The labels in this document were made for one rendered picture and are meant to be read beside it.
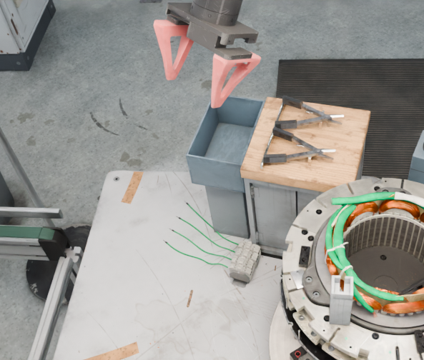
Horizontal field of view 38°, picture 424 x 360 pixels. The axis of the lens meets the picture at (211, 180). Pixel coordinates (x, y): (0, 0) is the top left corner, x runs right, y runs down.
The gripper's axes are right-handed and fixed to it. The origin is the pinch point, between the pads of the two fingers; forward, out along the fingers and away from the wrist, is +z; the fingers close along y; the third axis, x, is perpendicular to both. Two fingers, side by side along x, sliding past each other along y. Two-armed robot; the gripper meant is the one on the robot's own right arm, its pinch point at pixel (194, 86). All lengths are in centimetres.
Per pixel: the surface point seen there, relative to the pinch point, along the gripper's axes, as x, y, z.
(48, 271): 61, -94, 122
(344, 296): 9.2, 26.0, 18.7
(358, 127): 44.4, 3.6, 10.6
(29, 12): 118, -208, 67
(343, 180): 34.5, 9.0, 16.6
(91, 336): 11, -18, 64
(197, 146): 28.1, -18.4, 23.6
